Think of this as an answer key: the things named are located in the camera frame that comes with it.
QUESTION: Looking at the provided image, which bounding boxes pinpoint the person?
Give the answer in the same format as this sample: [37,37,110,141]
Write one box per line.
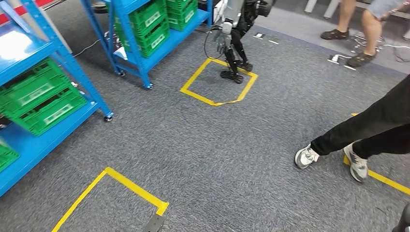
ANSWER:
[294,74,410,184]
[320,0,410,69]

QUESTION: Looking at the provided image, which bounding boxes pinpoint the white paper sheet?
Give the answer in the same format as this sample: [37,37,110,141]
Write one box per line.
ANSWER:
[114,46,129,61]

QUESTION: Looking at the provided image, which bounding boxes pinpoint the black humanoid robot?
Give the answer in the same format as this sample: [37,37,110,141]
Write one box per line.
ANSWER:
[204,0,276,85]

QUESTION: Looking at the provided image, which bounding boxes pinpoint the crooked yellow floor tape square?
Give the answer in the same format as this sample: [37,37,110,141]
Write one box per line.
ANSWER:
[180,58,259,107]

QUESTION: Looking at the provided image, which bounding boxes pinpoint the green plastic crate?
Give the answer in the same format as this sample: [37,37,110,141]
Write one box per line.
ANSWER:
[8,86,88,137]
[0,58,74,111]
[126,0,169,33]
[165,0,196,12]
[0,143,20,173]
[115,20,171,59]
[166,4,199,33]

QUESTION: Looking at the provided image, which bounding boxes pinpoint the white power cable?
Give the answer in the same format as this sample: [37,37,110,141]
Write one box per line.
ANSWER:
[333,33,410,63]
[72,30,111,58]

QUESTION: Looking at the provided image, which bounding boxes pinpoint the blue metal shelf rack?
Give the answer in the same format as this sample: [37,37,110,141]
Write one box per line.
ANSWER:
[0,0,114,198]
[80,0,214,90]

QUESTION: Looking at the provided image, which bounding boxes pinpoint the white furniture legs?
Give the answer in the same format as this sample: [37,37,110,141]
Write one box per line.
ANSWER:
[303,0,410,20]

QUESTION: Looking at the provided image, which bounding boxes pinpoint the floor outlet with white plug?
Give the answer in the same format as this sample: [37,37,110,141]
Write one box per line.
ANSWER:
[326,54,353,65]

